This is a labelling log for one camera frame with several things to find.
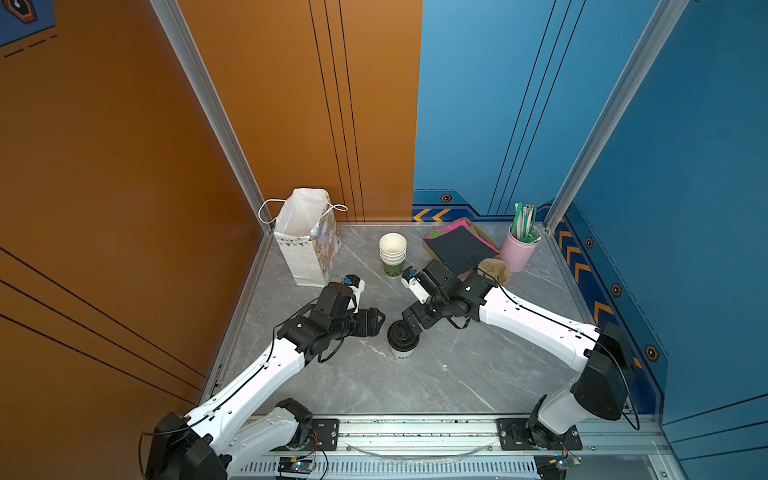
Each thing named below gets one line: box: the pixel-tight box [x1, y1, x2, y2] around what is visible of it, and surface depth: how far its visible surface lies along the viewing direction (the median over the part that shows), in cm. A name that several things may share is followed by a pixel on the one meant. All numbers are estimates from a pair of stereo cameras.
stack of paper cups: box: [379, 232, 407, 278], surface depth 97 cm
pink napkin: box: [424, 219, 501, 253], surface depth 118 cm
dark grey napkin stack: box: [423, 226, 500, 275], surface depth 113 cm
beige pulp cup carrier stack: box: [476, 258, 510, 287], surface depth 103 cm
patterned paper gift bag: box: [258, 188, 349, 288], surface depth 93 cm
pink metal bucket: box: [500, 223, 542, 273], surface depth 101 cm
